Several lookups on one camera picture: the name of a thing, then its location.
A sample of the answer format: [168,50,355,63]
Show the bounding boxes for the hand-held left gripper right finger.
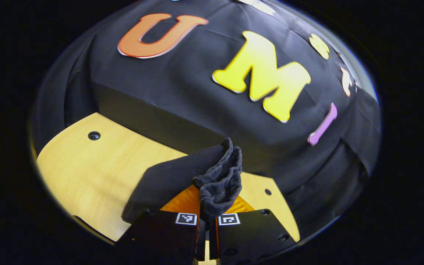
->
[211,196,297,265]

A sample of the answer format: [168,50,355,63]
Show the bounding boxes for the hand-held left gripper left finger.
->
[118,184,201,265]

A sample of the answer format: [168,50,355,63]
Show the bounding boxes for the dark grey jeans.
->
[121,137,244,262]

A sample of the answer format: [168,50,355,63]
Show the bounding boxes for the black backdrop cloth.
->
[31,0,382,241]

